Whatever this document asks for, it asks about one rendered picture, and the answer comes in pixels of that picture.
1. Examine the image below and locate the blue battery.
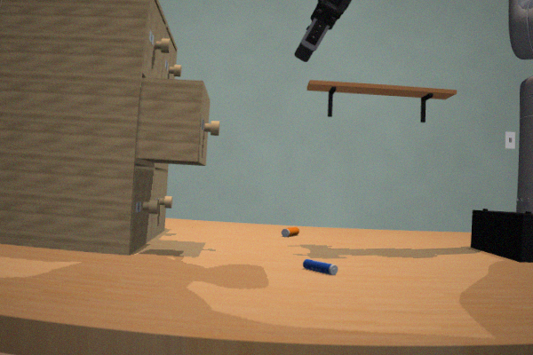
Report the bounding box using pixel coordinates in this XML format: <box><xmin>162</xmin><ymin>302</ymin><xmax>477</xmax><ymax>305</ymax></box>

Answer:
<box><xmin>303</xmin><ymin>259</ymin><xmax>338</xmax><ymax>275</ymax></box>

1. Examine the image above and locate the orange battery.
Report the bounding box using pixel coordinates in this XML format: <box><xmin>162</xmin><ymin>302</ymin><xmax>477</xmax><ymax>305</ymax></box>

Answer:
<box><xmin>282</xmin><ymin>227</ymin><xmax>299</xmax><ymax>237</ymax></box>

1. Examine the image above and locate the wooden chest of drawers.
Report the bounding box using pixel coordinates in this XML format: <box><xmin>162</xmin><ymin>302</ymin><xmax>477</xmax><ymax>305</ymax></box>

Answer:
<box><xmin>0</xmin><ymin>0</ymin><xmax>169</xmax><ymax>256</ymax></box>

